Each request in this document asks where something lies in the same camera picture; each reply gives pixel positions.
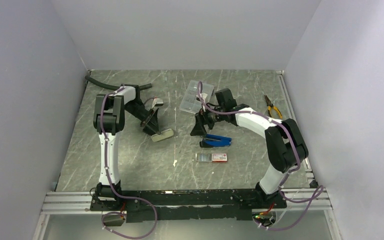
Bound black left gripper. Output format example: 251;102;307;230
125;100;161;139

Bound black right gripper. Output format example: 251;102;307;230
190;102;226;136

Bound small beige white stapler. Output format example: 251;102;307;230
151;128;175;143

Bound blue black stapler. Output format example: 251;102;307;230
199;134;232;148

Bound red white staples box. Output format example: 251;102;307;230
195;153;228;163

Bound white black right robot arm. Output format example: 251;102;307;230
190;86;309;208

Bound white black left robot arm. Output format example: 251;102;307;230
93;85;164;210

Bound clear plastic screw organizer box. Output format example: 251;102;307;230
179;80;215;114

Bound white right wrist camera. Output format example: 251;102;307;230
199;92;208;103

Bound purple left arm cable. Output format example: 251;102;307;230
99;85;158;240

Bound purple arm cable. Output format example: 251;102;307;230
99;85;158;240
195;80;325;232

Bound dark corrugated hose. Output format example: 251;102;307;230
84;74;153;92

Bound yellow handled pliers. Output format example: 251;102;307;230
264;94;283;119

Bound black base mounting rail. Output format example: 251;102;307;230
89;188;287;223

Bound aluminium frame rail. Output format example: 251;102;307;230
40;187;333;216

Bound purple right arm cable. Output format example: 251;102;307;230
195;80;325;232

